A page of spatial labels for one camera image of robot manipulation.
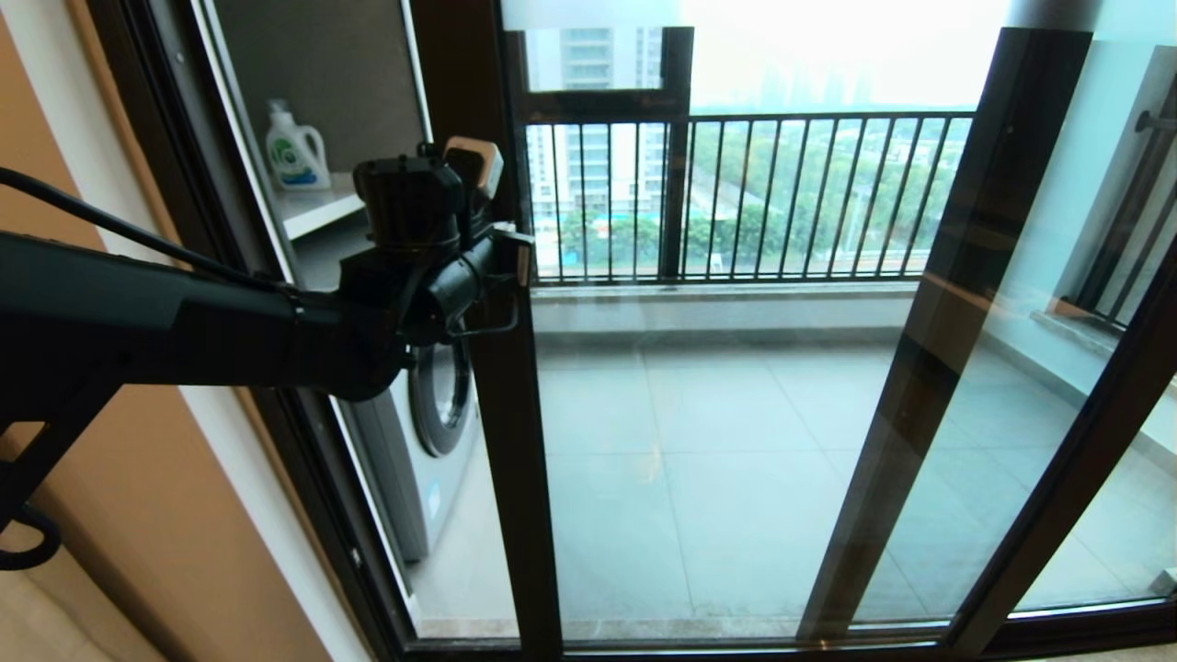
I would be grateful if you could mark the black metal balcony railing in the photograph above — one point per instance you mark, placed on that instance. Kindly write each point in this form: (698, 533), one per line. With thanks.
(782, 116)

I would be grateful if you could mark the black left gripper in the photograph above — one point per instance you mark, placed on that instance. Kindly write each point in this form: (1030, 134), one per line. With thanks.
(414, 276)

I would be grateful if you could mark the dark window frame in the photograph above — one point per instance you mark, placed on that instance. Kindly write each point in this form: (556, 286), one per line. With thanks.
(679, 184)

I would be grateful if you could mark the dark framed fixed glass panel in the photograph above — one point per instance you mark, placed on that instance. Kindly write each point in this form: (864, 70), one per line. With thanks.
(874, 506)

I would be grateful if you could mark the white detergent bottle green label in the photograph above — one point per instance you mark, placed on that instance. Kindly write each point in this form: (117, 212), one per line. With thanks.
(296, 152)

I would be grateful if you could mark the grey stone window sill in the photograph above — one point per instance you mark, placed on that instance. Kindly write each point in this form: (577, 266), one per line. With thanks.
(736, 291)
(1085, 333)

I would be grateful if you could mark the white wall shelf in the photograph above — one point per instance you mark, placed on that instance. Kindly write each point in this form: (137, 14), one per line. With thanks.
(313, 211)

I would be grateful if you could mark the dark framed sliding glass door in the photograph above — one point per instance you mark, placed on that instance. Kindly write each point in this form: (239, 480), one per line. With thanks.
(515, 460)

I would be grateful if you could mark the white front-load washing machine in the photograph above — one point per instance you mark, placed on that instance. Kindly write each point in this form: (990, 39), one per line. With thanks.
(405, 496)

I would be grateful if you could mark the white curtain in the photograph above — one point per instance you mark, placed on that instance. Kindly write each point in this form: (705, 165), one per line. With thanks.
(55, 625)

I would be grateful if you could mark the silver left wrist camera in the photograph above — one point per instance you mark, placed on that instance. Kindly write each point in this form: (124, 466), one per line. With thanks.
(476, 165)

